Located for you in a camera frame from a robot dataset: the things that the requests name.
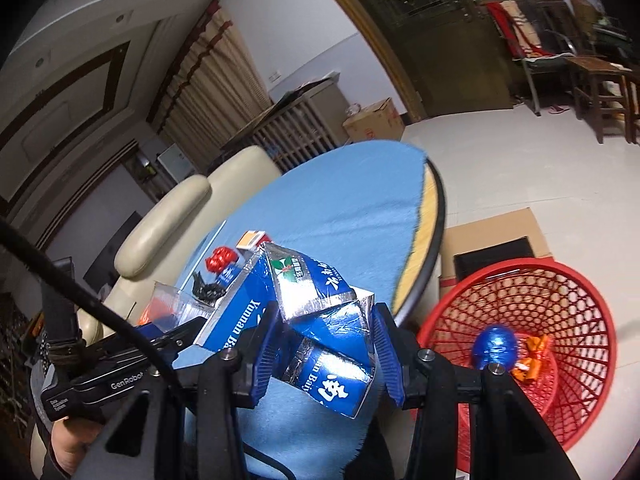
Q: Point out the dark wooden door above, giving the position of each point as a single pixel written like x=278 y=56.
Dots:
x=440 y=50

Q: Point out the orange wrapper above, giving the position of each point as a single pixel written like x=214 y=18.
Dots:
x=527 y=369
x=537 y=346

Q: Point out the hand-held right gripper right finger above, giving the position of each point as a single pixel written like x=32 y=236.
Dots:
x=387 y=355

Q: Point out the cream leather sofa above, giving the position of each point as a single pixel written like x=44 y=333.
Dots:
x=165 y=220

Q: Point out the brown cardboard box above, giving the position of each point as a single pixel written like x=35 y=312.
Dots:
x=372 y=120

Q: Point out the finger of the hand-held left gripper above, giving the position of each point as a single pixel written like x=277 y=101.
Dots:
x=175 y=336

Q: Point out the black crumpled plastic bag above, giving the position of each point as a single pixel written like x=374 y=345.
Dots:
x=207 y=290

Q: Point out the red plastic basket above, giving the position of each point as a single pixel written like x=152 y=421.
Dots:
x=575 y=310

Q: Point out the blue foil ball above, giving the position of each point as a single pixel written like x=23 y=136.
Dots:
x=495 y=347

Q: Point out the round wooden table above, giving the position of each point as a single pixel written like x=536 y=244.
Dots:
x=431 y=210

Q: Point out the red crumpled plastic bag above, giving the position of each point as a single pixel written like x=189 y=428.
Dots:
x=221 y=258

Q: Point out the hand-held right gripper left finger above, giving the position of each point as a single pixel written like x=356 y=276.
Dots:
x=262 y=355

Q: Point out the yellow and white box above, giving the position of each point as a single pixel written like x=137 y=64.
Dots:
x=250 y=241

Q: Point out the wooden stool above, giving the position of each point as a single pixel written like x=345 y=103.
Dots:
x=600 y=75

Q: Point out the slatted wooden crib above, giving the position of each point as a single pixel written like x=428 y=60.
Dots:
x=300 y=125

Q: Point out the flattened cardboard sheet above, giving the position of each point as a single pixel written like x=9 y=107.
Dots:
x=500 y=225

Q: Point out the beige curtain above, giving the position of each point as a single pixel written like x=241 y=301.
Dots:
x=215 y=85

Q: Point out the crushed blue carton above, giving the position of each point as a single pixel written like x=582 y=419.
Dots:
x=320 y=330

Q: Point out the blue tablecloth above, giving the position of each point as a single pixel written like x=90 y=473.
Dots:
x=340 y=200

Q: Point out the metal frame chair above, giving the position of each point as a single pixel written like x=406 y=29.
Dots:
x=535 y=67

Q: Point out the red cloth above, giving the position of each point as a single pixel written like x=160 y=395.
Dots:
x=517 y=35

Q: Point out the person's left hand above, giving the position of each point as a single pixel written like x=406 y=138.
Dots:
x=67 y=447

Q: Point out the white wall box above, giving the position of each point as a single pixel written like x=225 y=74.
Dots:
x=173 y=161

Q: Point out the clear plastic container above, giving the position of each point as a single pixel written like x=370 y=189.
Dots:
x=172 y=300

